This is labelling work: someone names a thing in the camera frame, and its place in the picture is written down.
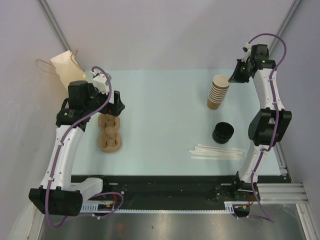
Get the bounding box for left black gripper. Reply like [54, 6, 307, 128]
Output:
[84, 83, 125, 117]

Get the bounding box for brown pulp cup carrier stack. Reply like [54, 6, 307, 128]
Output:
[98, 113, 122, 153]

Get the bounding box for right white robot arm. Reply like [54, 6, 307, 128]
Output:
[228, 43, 292, 201]

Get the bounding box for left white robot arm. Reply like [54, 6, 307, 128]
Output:
[28, 80, 125, 217]

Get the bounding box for stack of paper cups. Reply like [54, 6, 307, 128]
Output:
[207, 74, 231, 110]

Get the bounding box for stack of black lids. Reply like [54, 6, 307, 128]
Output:
[212, 122, 235, 144]

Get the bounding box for brown paper bag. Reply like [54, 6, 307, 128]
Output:
[35, 49, 88, 89]

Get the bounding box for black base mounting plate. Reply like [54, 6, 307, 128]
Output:
[71, 174, 292, 210]

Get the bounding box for white wrapped straws bundle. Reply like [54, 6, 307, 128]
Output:
[188, 144, 246, 161]

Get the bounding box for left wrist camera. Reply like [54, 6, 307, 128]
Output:
[90, 69, 112, 95]

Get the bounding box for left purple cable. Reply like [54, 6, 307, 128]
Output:
[43, 66, 125, 230]

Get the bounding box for purple cable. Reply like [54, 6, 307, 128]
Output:
[43, 66, 125, 230]
[247, 33, 288, 223]

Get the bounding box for white slotted cable duct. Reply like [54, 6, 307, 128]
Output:
[81, 201, 251, 215]

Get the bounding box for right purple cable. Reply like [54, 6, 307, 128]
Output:
[247, 33, 288, 223]

